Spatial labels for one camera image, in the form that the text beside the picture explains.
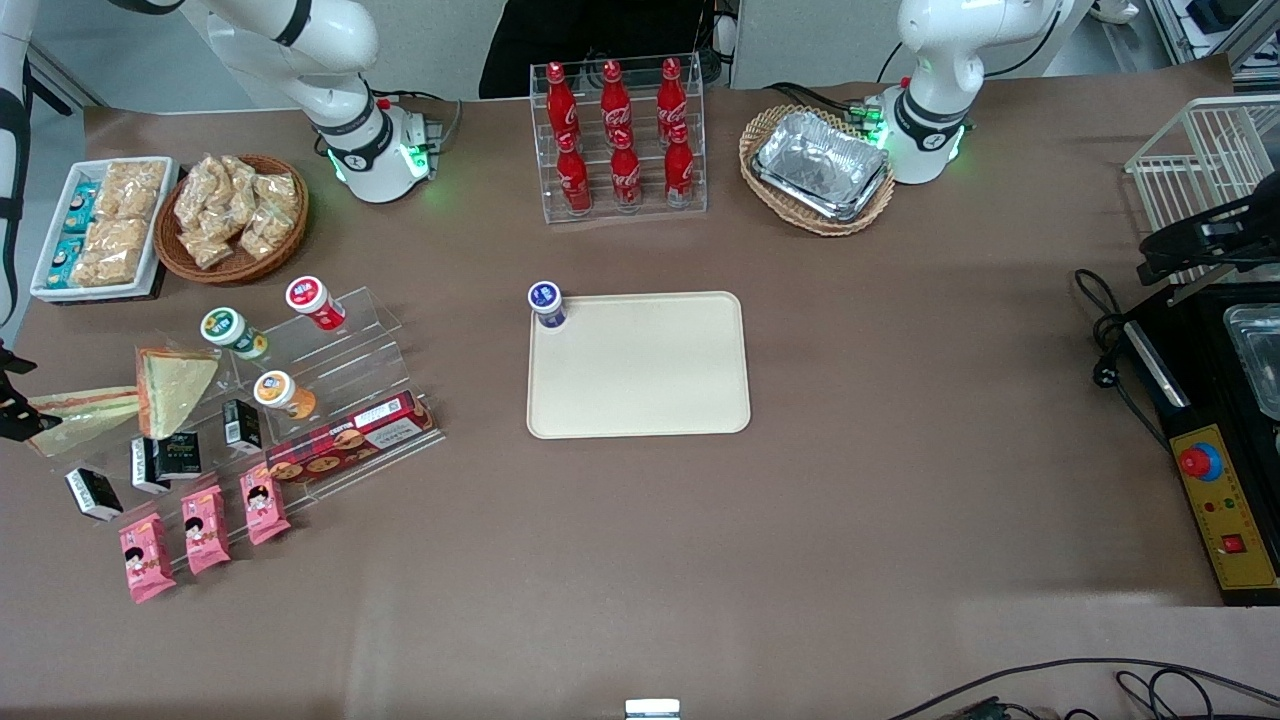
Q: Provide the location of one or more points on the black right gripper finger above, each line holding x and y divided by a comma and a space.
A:
12, 362
25, 420

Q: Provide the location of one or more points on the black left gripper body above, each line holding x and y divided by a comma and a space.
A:
1236, 232

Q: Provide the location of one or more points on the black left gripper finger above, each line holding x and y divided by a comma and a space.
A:
1175, 240
1175, 268

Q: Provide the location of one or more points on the plastic-wrapped triangle sandwich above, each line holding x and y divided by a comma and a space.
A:
90, 418
170, 385

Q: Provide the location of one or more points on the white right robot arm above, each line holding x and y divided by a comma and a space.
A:
360, 150

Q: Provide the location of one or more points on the beige plastic tray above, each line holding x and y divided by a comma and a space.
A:
680, 340

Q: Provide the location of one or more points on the black and white carton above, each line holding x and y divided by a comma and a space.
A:
95, 495
145, 468

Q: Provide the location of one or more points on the white rectangular dish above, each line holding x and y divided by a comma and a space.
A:
90, 292

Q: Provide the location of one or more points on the blue snack pack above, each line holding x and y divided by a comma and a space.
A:
80, 210
63, 262

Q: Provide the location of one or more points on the steel pan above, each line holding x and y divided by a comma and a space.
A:
1258, 350

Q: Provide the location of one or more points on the black sealing machine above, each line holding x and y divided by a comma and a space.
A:
1200, 400

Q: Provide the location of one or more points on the rice cracker pack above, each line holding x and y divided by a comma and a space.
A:
110, 250
130, 190

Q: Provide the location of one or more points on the black carton green print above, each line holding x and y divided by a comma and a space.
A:
180, 457

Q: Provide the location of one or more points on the pink snack pack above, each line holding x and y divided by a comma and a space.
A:
205, 528
264, 505
146, 557

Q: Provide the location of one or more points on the metal equipment rack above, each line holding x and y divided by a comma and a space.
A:
1250, 40

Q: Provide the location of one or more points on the green-lid yogurt cup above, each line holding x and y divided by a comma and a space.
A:
225, 326

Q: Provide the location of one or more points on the small black carton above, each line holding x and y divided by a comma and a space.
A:
241, 425

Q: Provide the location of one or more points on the clear bag of puffed snacks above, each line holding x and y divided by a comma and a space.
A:
198, 195
277, 190
262, 232
205, 248
235, 182

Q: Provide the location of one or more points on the brown wicker snack basket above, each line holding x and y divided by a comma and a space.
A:
240, 268

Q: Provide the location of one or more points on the orange-lid yogurt cup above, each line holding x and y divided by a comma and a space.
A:
275, 388

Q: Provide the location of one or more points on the black metal bar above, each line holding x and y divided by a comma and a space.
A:
55, 92

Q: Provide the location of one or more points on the red-lid yogurt cup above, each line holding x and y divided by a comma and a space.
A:
308, 295

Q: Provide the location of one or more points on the red cookie box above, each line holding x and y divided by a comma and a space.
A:
330, 445

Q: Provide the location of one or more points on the brown table cover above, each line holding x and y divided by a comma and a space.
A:
900, 450

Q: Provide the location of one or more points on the clear acrylic tiered stand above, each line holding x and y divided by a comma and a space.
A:
370, 345

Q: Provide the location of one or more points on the light wicker basket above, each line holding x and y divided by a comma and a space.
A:
815, 225

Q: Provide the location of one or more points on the aluminium foil container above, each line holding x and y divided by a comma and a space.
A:
820, 165

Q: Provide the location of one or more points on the red cola bottle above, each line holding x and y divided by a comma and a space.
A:
625, 178
679, 170
671, 100
560, 105
574, 180
615, 105

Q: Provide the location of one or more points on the clear acrylic bottle rack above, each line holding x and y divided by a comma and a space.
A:
650, 212

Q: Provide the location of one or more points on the blue-lid yogurt cup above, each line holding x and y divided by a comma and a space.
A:
546, 298

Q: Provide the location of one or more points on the person in black clothes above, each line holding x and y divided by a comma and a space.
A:
590, 50

